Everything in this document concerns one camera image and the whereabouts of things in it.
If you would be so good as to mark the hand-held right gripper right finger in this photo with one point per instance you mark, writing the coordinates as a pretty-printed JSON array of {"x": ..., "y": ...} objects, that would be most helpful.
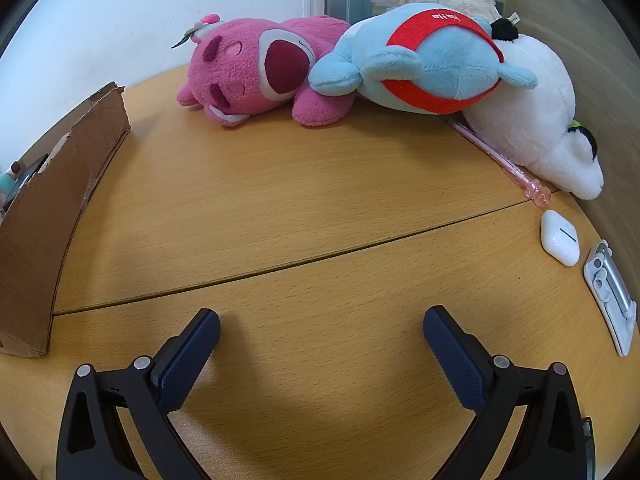
[{"x": 460, "y": 362}]

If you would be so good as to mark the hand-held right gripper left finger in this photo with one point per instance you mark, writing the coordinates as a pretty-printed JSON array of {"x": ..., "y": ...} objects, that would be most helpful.
[{"x": 187, "y": 360}]

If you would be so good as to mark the white folding phone stand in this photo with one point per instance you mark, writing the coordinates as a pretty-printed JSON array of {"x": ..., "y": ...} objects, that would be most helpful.
[{"x": 607, "y": 300}]

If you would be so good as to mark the brown cardboard box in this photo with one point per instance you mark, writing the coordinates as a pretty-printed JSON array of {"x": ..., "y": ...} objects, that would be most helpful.
[{"x": 45, "y": 240}]

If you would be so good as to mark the wooden desktop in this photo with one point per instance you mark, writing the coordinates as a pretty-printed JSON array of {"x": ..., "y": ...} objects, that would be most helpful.
[{"x": 300, "y": 200}]

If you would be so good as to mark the white earbuds case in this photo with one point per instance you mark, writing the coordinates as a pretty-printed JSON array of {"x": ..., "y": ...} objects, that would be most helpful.
[{"x": 557, "y": 237}]

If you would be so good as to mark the pink pen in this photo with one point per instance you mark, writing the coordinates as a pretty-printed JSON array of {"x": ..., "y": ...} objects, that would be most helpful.
[{"x": 500, "y": 160}]

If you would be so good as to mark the small black box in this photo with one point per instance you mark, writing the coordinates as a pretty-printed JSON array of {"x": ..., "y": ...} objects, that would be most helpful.
[{"x": 27, "y": 172}]

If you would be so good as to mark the teal plush toy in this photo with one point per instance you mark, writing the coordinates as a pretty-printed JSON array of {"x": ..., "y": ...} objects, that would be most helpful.
[{"x": 5, "y": 185}]

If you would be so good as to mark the white plush toy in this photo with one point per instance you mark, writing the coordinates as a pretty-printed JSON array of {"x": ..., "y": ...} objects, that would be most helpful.
[{"x": 530, "y": 110}]

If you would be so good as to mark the pink plush toy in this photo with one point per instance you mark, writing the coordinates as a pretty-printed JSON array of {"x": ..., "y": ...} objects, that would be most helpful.
[{"x": 240, "y": 70}]

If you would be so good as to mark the blue plush toy red band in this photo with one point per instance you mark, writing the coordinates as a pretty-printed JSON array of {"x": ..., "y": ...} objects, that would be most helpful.
[{"x": 440, "y": 65}]

